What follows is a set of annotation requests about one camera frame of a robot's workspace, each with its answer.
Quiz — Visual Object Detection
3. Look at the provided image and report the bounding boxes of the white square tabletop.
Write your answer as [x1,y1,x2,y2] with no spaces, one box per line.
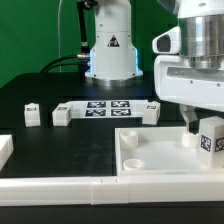
[115,127,224,176]

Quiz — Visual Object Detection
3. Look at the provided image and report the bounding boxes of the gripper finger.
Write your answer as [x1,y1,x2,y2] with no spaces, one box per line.
[179,104,198,132]

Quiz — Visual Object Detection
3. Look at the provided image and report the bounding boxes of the white left obstacle block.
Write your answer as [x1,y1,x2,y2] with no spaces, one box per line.
[0,135,14,171]

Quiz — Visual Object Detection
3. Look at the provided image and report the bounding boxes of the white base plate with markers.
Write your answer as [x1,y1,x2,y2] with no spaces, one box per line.
[68,99,148,119]

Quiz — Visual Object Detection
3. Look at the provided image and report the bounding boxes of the black cables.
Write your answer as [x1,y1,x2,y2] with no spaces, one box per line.
[39,0,99,74]

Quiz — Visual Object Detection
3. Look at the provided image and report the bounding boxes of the thin white cable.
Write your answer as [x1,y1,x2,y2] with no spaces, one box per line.
[57,0,64,74]

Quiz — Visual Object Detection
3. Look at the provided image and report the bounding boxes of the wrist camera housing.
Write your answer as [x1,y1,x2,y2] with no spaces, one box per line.
[152,26,181,54]

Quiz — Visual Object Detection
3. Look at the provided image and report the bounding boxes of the white front fence rail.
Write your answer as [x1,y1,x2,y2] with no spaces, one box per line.
[0,174,224,206]

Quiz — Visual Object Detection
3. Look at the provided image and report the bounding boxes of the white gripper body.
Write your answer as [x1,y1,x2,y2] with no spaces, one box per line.
[154,55,224,112]

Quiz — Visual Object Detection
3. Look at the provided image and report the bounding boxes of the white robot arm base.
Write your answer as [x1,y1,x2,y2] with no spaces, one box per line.
[85,0,143,87]

